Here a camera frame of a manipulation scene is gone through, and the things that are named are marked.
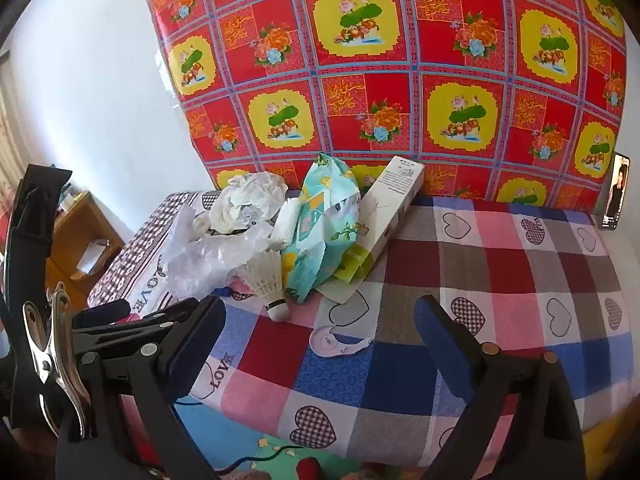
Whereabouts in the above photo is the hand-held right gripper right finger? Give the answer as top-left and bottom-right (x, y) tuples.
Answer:
(414, 294), (587, 480)

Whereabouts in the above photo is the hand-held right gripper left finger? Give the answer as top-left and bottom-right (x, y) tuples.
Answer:
(54, 295), (227, 480)

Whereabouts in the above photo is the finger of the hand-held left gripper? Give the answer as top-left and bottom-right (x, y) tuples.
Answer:
(70, 305), (201, 350)
(74, 299), (132, 330)

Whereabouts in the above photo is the clear plastic bag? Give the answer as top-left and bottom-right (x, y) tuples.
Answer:
(160, 205), (274, 302)

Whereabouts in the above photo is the white and green long box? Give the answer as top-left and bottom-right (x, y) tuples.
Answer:
(319, 155), (426, 306)

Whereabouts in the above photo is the white printed plastic bag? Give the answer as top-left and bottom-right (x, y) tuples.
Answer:
(207, 171), (289, 234)

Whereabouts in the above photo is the teal wet wipes pack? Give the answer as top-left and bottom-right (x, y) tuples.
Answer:
(280, 152), (362, 305)

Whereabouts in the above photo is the wooden cabinet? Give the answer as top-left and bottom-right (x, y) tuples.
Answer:
(45, 190), (126, 301)

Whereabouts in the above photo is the checkered heart print bedsheet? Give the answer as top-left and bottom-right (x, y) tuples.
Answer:
(87, 190), (631, 466)

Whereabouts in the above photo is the metal spring clip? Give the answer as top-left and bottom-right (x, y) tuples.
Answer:
(22, 282), (97, 441)

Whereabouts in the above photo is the white feather shuttlecock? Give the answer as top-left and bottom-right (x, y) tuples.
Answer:
(235, 249), (290, 322)

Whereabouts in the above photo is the white folded tissue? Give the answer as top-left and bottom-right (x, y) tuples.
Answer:
(271, 197), (302, 252)

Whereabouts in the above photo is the smartphone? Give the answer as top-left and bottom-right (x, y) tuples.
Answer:
(599, 152), (632, 231)

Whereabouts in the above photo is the red floral printed cloth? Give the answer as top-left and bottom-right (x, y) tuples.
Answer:
(141, 0), (628, 211)

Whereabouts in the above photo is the pale pink plastic ring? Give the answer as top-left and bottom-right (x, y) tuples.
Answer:
(309, 325), (372, 359)

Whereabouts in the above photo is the thin black floor cable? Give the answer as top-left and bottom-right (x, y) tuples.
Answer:
(175, 396), (306, 476)

